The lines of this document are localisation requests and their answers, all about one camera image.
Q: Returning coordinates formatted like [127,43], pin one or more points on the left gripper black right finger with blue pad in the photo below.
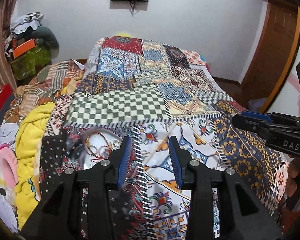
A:
[179,160]

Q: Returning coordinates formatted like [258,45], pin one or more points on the green patterned storage box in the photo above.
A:
[30,62]

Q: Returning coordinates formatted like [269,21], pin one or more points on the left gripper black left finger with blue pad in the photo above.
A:
[119,163]

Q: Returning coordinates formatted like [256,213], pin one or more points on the pink plush slipper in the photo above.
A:
[8,165]

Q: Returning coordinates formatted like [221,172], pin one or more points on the striped orange blanket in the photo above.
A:
[44,87]

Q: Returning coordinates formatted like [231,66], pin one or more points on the wooden wardrobe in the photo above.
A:
[274,54]

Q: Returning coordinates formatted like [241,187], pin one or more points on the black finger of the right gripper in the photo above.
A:
[244,123]

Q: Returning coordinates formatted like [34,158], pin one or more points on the right hand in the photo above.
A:
[293,173]

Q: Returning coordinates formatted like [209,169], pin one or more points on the red white box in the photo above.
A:
[6,95]

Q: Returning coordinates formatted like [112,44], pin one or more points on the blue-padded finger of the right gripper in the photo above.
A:
[258,116]

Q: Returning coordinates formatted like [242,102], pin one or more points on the pile of grey clothes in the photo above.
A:
[23,26]

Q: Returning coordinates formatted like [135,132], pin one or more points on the orange shoe box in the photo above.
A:
[23,48]

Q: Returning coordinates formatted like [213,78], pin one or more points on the yellow fleece blanket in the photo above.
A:
[29,136]

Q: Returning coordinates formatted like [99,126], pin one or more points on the colourful patchwork bedspread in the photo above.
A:
[151,91]

